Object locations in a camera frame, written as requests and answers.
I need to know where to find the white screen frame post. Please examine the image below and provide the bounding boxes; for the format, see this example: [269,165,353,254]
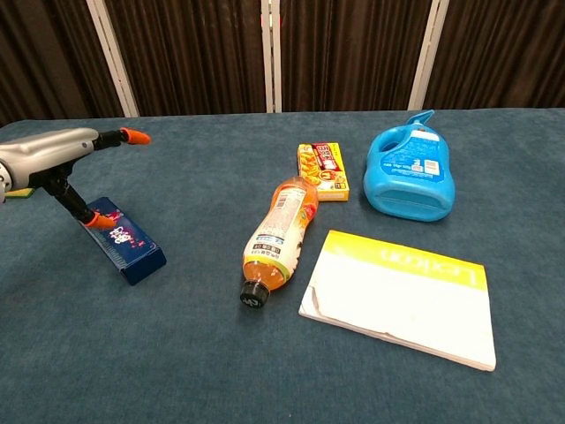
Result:
[260,0,283,114]
[407,0,442,111]
[86,0,140,118]

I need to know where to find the blue-edged white box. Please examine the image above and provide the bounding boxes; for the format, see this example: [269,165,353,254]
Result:
[79,196,168,287]

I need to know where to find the blue detergent pump bottle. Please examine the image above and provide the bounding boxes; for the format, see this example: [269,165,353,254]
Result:
[362,110,456,223]

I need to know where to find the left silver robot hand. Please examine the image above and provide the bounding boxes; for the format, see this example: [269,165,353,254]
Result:
[0,126,152,231]

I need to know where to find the yellow curry box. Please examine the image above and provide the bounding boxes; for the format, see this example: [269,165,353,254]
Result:
[297,141,350,203]

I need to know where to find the yellow and white notepad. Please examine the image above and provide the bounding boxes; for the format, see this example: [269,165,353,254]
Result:
[298,229,497,372]

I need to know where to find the dark brown curtain panel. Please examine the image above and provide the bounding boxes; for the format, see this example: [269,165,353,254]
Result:
[0,0,124,127]
[280,0,432,112]
[103,0,268,117]
[423,0,565,110]

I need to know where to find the orange drink bottle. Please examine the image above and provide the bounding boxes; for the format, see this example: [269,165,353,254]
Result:
[239,175,320,310]

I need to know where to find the teal felt table cloth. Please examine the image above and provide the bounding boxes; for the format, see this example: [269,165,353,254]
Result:
[0,108,565,424]

